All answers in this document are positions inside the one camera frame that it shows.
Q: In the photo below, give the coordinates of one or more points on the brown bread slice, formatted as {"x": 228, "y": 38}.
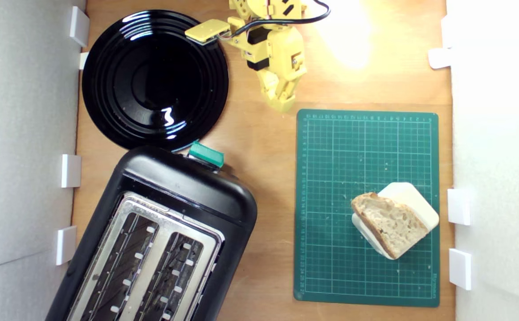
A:
{"x": 393, "y": 225}

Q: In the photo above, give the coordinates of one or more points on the green toaster lever knob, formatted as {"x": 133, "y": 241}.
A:
{"x": 206, "y": 154}

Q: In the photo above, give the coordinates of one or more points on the black two-slot toaster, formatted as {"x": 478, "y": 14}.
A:
{"x": 183, "y": 187}

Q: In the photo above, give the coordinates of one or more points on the green cutting mat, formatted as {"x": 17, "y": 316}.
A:
{"x": 330, "y": 178}

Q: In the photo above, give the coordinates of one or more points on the black plate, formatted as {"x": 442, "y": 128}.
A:
{"x": 152, "y": 80}

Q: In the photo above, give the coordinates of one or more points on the white block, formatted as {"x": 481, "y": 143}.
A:
{"x": 408, "y": 196}

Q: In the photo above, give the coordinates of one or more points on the gripper camera on yellow mount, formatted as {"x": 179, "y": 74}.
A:
{"x": 206, "y": 31}

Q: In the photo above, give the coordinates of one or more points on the white wall clip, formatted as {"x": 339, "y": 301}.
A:
{"x": 71, "y": 170}
{"x": 439, "y": 58}
{"x": 79, "y": 26}
{"x": 459, "y": 206}
{"x": 83, "y": 60}
{"x": 66, "y": 245}
{"x": 460, "y": 269}

